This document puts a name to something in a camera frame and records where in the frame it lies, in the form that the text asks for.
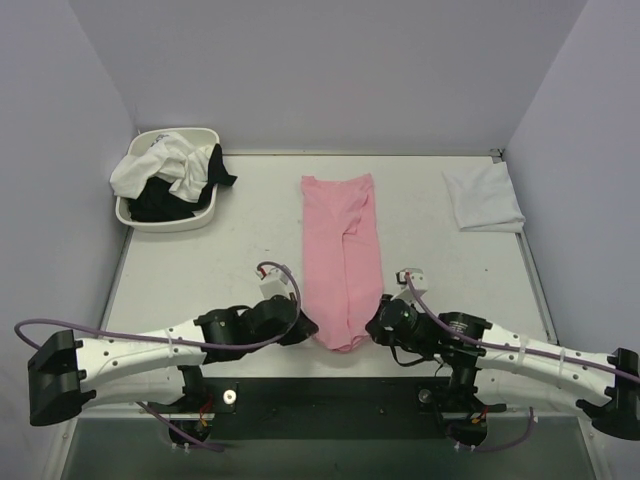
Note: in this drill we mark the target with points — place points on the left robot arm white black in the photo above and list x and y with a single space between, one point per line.
67 374

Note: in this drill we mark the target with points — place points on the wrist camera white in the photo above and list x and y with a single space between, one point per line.
412 283
273 282

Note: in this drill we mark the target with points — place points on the aluminium front rail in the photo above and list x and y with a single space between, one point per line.
125 407

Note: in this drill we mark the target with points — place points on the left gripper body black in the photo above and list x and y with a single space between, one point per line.
301 328

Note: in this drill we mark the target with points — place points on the white plastic basket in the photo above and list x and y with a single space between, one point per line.
199 137

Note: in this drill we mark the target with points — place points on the white t shirt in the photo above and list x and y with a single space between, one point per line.
483 199
171 158

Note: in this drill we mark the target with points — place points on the pink t shirt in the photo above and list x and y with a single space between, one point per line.
342 269

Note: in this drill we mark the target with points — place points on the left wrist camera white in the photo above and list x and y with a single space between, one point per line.
273 282

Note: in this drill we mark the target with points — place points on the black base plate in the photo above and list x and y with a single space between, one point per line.
348 408

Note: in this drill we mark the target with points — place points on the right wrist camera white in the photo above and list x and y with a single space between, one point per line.
412 283

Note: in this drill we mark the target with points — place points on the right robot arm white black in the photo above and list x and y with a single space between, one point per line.
492 368

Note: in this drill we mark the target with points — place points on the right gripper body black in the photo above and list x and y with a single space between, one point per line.
376 325

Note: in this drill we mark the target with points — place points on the white t shirt in basket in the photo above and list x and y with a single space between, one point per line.
171 158

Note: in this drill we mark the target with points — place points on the black t shirt in basket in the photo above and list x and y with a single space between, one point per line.
156 204

